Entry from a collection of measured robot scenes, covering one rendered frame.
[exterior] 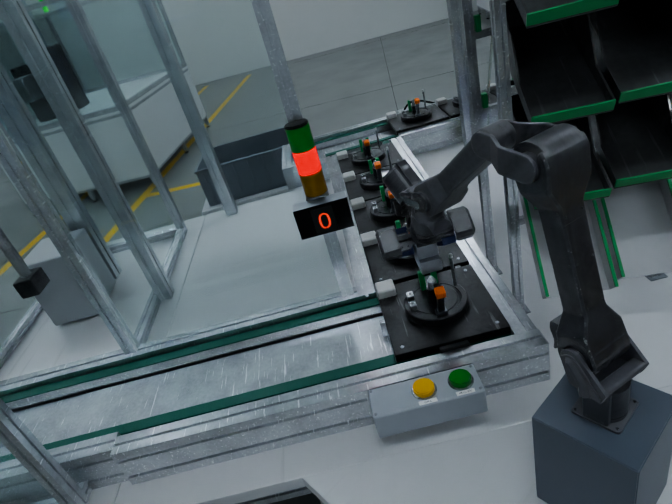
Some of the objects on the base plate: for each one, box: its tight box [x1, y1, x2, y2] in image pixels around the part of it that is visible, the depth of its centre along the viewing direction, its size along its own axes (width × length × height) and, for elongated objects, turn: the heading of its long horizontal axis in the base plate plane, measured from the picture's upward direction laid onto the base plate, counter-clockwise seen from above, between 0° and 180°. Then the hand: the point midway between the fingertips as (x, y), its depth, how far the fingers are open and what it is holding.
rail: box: [110, 329, 550, 485], centre depth 99 cm, size 6×89×11 cm, turn 118°
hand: (423, 241), depth 100 cm, fingers closed on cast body, 4 cm apart
